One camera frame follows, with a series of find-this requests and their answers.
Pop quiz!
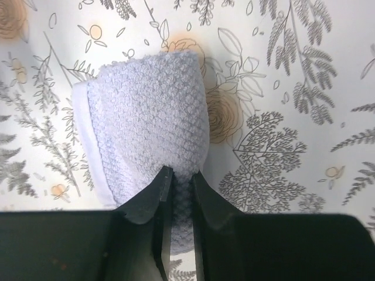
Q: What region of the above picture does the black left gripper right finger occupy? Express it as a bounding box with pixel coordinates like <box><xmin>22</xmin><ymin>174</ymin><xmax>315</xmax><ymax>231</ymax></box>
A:
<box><xmin>192</xmin><ymin>173</ymin><xmax>374</xmax><ymax>280</ymax></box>

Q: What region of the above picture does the floral patterned table mat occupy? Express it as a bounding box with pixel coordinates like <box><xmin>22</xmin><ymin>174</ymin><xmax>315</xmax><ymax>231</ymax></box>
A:
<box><xmin>0</xmin><ymin>0</ymin><xmax>375</xmax><ymax>281</ymax></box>

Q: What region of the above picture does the light blue towel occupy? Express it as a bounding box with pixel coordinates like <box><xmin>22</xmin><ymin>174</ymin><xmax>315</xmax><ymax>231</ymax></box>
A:
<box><xmin>71</xmin><ymin>50</ymin><xmax>210</xmax><ymax>255</ymax></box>

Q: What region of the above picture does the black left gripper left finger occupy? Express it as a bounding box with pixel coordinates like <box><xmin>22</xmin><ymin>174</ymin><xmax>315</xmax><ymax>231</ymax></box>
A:
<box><xmin>1</xmin><ymin>167</ymin><xmax>173</xmax><ymax>280</ymax></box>

